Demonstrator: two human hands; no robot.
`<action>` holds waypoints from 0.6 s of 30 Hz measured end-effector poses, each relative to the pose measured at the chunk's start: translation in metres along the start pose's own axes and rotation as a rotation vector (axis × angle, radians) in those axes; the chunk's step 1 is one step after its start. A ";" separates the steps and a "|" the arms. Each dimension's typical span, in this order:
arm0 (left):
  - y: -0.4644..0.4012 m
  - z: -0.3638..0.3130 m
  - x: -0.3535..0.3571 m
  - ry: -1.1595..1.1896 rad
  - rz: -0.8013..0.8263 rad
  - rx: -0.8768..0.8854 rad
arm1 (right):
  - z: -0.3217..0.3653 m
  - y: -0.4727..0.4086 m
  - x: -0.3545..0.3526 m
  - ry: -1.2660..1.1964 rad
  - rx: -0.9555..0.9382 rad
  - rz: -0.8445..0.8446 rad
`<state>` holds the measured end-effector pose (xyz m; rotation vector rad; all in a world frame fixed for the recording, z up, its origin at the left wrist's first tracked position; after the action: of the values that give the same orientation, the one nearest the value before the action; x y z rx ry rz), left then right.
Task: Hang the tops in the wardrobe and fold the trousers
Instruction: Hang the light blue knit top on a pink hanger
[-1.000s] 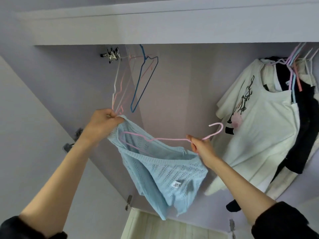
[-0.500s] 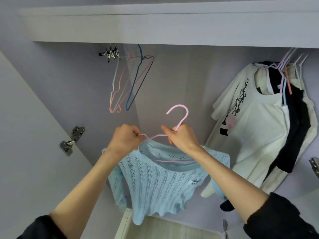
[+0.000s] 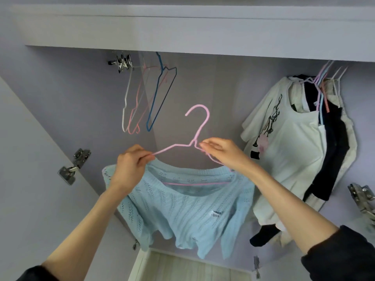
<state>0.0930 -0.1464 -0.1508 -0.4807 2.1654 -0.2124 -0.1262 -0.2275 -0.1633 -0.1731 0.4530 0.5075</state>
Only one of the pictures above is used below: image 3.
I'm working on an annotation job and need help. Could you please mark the person's right hand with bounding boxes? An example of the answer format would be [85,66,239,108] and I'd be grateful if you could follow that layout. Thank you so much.
[199,137,257,177]

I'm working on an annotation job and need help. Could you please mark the person's left hand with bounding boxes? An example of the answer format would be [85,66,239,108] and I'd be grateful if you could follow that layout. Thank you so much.
[108,144,157,197]

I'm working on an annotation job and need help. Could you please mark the cream printed t-shirt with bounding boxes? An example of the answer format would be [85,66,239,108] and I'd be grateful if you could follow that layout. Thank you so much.
[241,75,328,227]

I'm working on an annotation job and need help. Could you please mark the grey wooden wardrobe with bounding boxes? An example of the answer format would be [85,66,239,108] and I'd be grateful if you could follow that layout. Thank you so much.
[0,0,375,281]

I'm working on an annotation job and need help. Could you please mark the light blue knit sweater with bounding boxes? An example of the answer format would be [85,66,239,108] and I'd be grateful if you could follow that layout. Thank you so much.
[102,157,256,260]

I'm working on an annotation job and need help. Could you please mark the black shorts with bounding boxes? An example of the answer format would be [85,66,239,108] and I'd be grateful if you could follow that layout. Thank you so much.
[249,222,283,249]

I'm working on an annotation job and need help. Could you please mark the black garment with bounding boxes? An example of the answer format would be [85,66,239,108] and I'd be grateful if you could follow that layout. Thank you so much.
[293,74,351,203]

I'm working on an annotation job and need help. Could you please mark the lilac pink wire hanger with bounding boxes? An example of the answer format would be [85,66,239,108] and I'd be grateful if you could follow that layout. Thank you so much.
[305,59,336,109]

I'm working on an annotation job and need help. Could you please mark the grey wardrobe shelf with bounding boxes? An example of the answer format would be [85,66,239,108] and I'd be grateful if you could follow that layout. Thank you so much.
[11,4,375,64]

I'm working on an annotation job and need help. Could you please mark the white wire hanger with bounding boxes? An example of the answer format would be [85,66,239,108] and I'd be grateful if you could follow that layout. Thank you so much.
[335,66,350,97]
[121,70,139,135]
[329,67,342,98]

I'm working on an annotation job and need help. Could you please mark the person's left forearm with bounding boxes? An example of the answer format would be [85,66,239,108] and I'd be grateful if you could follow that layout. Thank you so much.
[41,186,128,281]

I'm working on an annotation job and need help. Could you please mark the person's right forearm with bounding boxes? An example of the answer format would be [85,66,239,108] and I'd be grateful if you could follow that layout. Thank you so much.
[245,165,341,256]

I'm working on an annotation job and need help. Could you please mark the person's black left sleeve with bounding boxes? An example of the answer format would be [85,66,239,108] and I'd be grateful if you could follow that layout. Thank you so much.
[16,264,61,281]

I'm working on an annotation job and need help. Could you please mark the person's black sleeve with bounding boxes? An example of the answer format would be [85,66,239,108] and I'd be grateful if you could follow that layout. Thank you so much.
[16,264,61,281]
[300,224,375,281]

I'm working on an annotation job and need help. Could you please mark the person's black right sleeve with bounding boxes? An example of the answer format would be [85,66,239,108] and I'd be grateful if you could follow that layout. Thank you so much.
[300,224,375,281]

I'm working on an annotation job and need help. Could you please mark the metal clip hanger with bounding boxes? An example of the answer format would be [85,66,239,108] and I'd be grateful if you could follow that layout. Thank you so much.
[107,53,135,74]

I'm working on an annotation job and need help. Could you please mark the bunch of coloured wire hangers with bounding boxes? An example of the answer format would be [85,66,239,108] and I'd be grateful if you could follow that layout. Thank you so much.
[126,52,178,136]

